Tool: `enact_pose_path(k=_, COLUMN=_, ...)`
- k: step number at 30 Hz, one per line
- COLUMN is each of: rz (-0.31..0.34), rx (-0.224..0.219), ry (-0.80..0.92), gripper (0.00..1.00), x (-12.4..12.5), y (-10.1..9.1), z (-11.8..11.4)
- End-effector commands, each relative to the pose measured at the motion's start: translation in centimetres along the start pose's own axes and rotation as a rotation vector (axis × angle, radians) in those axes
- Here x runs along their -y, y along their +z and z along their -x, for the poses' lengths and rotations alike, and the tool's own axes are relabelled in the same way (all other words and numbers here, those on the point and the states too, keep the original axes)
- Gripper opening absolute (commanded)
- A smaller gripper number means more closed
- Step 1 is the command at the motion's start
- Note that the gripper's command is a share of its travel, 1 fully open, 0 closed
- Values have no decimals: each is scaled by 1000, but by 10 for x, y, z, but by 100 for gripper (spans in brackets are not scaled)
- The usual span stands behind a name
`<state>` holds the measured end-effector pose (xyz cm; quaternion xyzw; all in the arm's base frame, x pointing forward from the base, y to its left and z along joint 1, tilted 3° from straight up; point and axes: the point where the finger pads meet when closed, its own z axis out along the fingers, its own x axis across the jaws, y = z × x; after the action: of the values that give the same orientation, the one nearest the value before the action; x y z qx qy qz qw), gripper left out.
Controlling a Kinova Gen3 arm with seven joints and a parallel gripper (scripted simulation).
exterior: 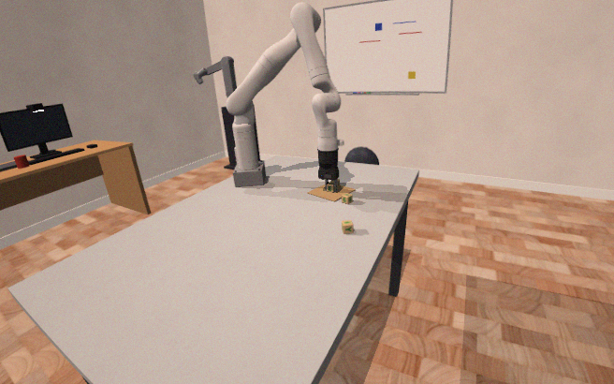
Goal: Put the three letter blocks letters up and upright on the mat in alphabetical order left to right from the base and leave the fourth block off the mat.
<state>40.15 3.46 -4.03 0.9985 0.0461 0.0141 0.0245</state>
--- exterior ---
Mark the tan flat mat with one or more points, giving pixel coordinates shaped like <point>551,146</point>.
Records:
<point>333,196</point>

